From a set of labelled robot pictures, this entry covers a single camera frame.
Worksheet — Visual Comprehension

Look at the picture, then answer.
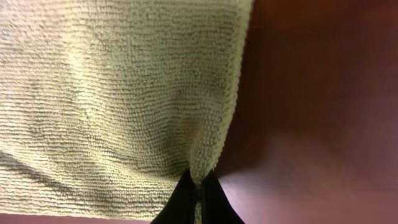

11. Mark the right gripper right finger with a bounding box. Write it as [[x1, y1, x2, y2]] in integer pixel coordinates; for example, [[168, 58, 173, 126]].
[[200, 170, 244, 224]]

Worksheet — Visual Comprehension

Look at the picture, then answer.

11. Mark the light green microfiber cloth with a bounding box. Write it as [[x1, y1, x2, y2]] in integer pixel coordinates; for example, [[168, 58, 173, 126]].
[[1, 0, 252, 220]]

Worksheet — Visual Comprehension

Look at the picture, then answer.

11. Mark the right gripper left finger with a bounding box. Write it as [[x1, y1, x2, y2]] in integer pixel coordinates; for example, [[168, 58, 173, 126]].
[[150, 169, 197, 224]]

